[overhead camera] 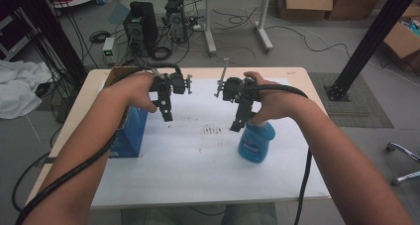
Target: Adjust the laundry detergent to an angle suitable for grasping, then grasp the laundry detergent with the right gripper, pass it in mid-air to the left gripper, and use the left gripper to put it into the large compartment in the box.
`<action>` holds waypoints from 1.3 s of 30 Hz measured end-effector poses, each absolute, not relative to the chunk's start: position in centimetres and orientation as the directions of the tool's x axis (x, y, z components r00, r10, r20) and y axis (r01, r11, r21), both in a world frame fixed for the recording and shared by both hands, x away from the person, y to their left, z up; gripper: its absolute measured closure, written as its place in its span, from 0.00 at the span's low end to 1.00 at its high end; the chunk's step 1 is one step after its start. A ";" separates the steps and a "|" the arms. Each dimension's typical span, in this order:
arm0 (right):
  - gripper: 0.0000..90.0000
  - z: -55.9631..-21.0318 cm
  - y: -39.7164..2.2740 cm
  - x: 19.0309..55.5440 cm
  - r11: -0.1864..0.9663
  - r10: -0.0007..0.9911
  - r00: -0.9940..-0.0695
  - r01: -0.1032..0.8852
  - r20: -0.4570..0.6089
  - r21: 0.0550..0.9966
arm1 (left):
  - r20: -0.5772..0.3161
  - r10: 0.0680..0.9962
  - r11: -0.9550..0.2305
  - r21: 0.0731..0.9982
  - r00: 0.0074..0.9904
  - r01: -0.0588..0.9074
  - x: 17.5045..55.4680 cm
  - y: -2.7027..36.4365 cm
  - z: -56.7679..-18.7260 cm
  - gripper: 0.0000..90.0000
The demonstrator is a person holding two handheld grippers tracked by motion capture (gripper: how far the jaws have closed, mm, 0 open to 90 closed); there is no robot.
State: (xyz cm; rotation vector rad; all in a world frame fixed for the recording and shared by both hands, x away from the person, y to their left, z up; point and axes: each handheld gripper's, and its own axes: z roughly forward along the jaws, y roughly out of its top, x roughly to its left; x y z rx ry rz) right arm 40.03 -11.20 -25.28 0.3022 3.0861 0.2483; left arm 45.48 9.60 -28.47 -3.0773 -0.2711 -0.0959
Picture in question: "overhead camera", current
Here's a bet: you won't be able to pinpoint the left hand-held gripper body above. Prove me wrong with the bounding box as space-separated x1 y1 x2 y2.
149 71 194 111

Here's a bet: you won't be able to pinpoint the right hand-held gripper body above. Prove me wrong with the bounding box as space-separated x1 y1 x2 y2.
213 56 263 118

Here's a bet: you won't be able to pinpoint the blue spray bottle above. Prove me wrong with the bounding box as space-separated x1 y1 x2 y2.
237 119 276 165

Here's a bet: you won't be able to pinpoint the person's left hand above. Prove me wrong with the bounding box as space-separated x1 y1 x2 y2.
121 71 158 114

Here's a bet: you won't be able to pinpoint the person's right hand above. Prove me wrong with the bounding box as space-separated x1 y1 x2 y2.
243 70 300 126

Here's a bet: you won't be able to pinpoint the white table mat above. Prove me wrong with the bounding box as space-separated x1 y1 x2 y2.
90 77 332 209

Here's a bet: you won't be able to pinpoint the open-sided computer tower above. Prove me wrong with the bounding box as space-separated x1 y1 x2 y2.
163 0 188 45

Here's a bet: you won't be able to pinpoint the black computer tower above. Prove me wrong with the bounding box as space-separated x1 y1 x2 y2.
122 0 160 56

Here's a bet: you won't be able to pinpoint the grey bench power supply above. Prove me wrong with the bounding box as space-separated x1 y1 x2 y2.
101 36 116 66

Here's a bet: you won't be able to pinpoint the white-legged desk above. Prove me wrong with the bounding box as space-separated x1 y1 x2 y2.
198 0 305 55

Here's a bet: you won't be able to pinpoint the person's legs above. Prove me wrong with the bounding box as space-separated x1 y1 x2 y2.
120 202 279 225

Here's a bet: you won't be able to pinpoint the open cardboard box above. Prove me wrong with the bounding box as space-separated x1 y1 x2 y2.
276 0 335 21

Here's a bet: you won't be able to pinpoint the grey floor mat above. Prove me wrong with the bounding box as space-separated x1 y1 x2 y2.
308 71 394 130

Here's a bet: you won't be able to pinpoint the large cardboard box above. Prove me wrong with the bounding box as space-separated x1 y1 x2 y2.
325 0 388 21

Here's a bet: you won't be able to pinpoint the white cloth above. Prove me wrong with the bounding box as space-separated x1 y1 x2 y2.
0 59 53 120

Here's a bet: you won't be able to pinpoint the chrome chair base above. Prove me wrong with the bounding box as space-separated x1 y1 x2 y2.
385 141 420 187

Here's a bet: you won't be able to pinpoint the cardboard box with blue contents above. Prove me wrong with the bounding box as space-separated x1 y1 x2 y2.
381 2 420 73

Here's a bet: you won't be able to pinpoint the coiled black cable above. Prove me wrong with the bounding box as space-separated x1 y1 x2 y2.
150 46 173 62
88 30 112 45

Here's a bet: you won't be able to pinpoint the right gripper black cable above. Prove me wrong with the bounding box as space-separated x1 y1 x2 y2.
256 83 313 225

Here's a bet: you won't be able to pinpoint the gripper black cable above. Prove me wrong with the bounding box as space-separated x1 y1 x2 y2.
256 83 313 225
14 62 183 225

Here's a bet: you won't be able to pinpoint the long black floor cable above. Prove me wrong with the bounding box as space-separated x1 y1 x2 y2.
263 24 352 60

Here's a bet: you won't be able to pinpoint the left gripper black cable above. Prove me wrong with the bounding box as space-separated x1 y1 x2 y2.
14 62 183 225

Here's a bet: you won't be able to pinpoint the black aluminium post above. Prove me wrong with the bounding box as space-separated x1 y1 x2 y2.
33 0 89 84
324 0 420 102

